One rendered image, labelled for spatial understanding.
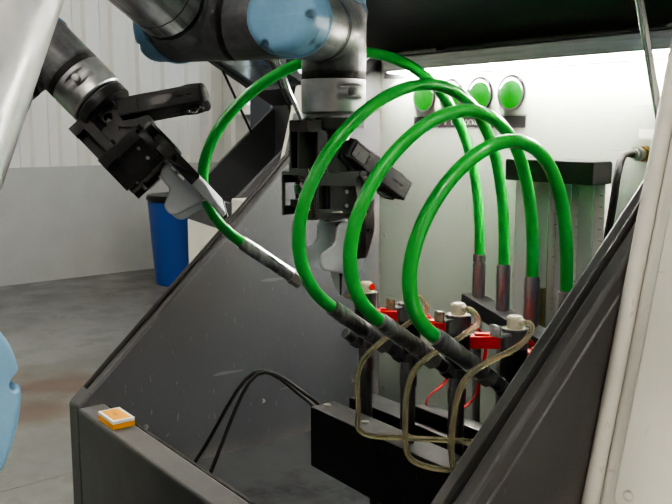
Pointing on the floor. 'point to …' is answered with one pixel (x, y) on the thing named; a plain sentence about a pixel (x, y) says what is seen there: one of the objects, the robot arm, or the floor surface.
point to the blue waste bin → (167, 240)
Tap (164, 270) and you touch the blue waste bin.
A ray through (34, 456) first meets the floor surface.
